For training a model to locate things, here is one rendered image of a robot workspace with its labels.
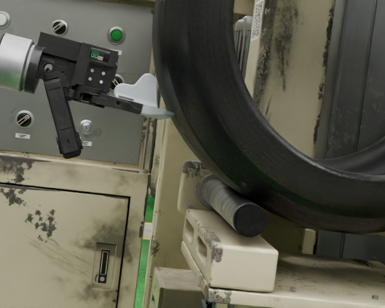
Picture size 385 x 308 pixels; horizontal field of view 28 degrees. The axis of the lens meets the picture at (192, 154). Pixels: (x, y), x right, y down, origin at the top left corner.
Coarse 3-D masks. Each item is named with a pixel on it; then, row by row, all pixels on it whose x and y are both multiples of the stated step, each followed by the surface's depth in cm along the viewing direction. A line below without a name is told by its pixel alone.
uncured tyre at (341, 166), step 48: (192, 0) 99; (192, 48) 99; (192, 96) 101; (240, 96) 99; (192, 144) 109; (240, 144) 100; (288, 144) 100; (384, 144) 131; (240, 192) 107; (288, 192) 102; (336, 192) 102; (384, 192) 102
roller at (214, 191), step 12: (216, 180) 132; (204, 192) 131; (216, 192) 121; (228, 192) 115; (216, 204) 117; (228, 204) 108; (240, 204) 103; (252, 204) 102; (228, 216) 106; (240, 216) 101; (252, 216) 101; (264, 216) 102; (240, 228) 101; (252, 228) 102; (264, 228) 102
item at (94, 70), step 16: (48, 48) 106; (64, 48) 106; (80, 48) 106; (32, 64) 104; (64, 64) 107; (80, 64) 105; (96, 64) 106; (112, 64) 106; (32, 80) 105; (64, 80) 107; (80, 80) 105; (96, 80) 107; (112, 80) 111; (80, 96) 106
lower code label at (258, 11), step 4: (260, 0) 142; (256, 4) 146; (260, 4) 142; (256, 8) 146; (260, 8) 141; (256, 12) 145; (260, 12) 141; (256, 16) 145; (260, 16) 140; (256, 20) 144; (260, 20) 140; (256, 24) 144; (252, 28) 147; (256, 28) 143; (252, 32) 147; (256, 32) 143; (252, 36) 146; (256, 36) 142; (252, 40) 146
